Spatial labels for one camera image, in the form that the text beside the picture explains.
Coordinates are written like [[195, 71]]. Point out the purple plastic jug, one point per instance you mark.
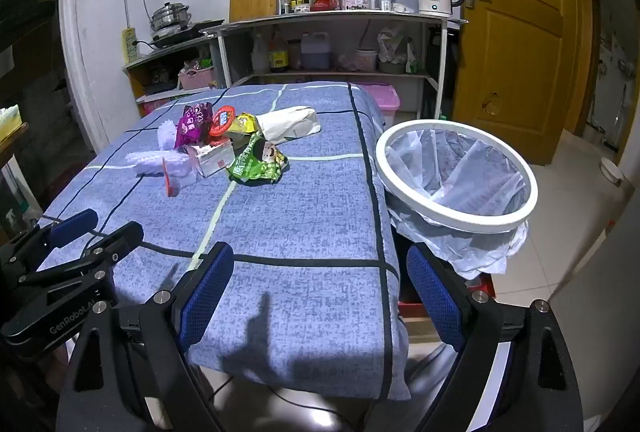
[[315, 52]]

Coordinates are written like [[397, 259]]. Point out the small red sachet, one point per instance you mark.
[[168, 177]]

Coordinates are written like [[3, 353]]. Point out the yellow snack wrapper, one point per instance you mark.
[[246, 122]]

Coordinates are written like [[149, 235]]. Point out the yellow wooden door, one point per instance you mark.
[[510, 62]]

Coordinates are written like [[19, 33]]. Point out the yellow power strip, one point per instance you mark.
[[130, 45]]

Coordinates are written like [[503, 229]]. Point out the pink plastic basket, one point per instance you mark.
[[196, 78]]

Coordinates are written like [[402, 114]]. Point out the purple snack wrapper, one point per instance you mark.
[[192, 122]]

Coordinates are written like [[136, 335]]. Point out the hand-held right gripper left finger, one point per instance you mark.
[[207, 292]]

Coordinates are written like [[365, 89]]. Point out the pink lidded storage box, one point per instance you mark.
[[385, 100]]

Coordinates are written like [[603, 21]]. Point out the green snack packet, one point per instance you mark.
[[255, 165]]

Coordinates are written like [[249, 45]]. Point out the white floor bowl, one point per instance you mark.
[[611, 170]]

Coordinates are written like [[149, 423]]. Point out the red plastic stool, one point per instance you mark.
[[482, 286]]

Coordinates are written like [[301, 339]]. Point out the white paper bag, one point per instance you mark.
[[290, 125]]

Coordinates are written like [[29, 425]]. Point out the white plastic wrapper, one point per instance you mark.
[[167, 135]]

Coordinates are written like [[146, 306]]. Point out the steel steamer pot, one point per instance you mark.
[[170, 17]]

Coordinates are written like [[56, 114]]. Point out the bunch of plastic bags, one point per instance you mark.
[[395, 50]]

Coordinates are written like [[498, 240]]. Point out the white rimmed trash bin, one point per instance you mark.
[[452, 214], [450, 162]]

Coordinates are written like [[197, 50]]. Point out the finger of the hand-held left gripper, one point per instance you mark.
[[75, 224], [120, 237]]

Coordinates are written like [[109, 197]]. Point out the white plastic bottle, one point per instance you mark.
[[260, 55]]

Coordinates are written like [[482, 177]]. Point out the low wooden shelf unit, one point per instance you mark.
[[165, 54]]

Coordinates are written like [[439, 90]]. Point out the red sauce jar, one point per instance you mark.
[[320, 2]]

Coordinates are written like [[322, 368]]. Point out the red round lid packet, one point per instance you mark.
[[222, 118]]

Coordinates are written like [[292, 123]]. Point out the black induction cooker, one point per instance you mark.
[[175, 38]]

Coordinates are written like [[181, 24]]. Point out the pink white wrapper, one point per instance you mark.
[[212, 158]]

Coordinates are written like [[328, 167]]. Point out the dark bottle yellow label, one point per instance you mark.
[[278, 57]]

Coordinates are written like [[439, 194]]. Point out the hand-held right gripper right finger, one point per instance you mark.
[[435, 297]]

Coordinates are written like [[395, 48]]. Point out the pink knife holder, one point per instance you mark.
[[357, 1]]

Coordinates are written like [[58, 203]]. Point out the pink plastic tub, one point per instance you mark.
[[365, 60]]

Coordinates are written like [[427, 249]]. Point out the white metal shelf rack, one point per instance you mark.
[[320, 16]]

